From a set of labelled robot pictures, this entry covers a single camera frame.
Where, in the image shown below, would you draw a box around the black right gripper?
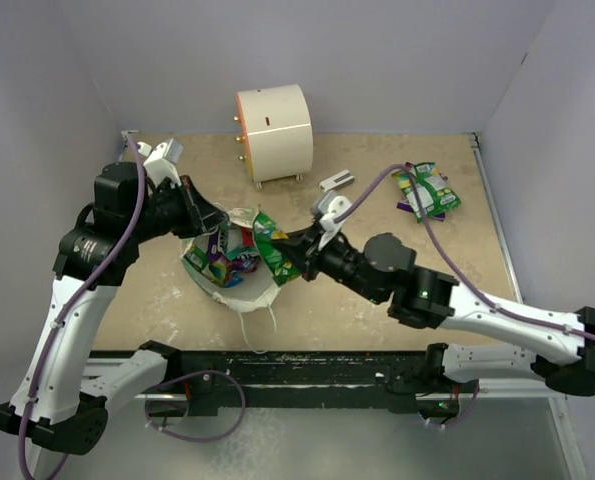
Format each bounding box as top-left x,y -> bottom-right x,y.
273,221 -> 385,303

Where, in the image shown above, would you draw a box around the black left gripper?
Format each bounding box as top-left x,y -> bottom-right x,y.
129,175 -> 229,244

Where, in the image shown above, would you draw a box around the green Fox's candy packet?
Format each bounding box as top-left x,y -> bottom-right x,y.
252,210 -> 300,287

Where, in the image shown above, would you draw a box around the green paper bag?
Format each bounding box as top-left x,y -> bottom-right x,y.
180,206 -> 280,336

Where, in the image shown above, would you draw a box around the purple snack packet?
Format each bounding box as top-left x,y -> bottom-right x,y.
392,172 -> 457,222

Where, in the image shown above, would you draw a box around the yellow green snack packet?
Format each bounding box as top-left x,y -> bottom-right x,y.
391,162 -> 462,223

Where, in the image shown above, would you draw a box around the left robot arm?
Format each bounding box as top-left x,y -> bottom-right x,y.
0,162 -> 228,455

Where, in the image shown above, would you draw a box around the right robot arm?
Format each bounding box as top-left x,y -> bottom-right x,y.
271,227 -> 595,397

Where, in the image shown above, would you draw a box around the small white stapler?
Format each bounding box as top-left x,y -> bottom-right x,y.
319,169 -> 355,192

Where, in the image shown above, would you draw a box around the white cylindrical drawer cabinet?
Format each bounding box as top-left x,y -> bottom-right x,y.
234,84 -> 313,189

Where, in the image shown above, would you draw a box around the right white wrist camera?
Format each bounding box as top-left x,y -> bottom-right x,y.
311,190 -> 352,251

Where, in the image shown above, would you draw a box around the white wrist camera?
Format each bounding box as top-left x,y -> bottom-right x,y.
137,138 -> 183,187
311,190 -> 352,251

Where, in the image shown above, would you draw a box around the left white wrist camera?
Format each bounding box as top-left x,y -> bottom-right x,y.
137,138 -> 183,187

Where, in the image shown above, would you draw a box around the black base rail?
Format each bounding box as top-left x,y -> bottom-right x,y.
86,349 -> 481,417

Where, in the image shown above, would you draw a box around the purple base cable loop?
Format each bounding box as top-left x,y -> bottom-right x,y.
143,369 -> 248,443

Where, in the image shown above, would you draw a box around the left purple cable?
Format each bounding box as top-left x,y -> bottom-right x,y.
17,135 -> 151,480

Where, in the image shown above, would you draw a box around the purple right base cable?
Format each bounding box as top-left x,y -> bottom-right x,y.
424,384 -> 481,429

